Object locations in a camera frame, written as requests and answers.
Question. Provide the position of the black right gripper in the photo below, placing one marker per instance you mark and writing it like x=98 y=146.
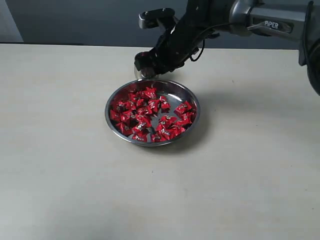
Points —
x=200 y=17

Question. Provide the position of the stainless steel cup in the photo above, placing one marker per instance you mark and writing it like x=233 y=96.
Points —
x=144 y=74

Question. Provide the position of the round stainless steel plate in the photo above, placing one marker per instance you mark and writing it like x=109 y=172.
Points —
x=154 y=116

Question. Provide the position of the red wrapped candy top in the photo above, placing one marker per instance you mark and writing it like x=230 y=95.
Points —
x=149 y=93

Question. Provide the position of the red wrapped candy right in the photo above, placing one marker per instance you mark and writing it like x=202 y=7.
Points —
x=183 y=108

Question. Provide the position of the red wrapped candy left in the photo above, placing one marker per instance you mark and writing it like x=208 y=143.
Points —
x=114 y=116

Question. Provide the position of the red wrapped candy front-left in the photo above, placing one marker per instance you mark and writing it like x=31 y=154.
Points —
x=124 y=129

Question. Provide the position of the red wrapped candy front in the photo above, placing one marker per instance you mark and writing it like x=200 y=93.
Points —
x=140 y=136

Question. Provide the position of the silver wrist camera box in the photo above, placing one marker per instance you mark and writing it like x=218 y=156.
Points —
x=162 y=17

